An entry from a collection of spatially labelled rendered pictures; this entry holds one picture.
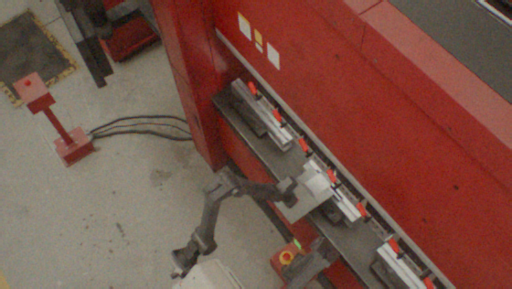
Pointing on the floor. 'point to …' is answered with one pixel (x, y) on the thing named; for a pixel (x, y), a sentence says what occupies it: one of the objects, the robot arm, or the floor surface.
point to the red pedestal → (75, 141)
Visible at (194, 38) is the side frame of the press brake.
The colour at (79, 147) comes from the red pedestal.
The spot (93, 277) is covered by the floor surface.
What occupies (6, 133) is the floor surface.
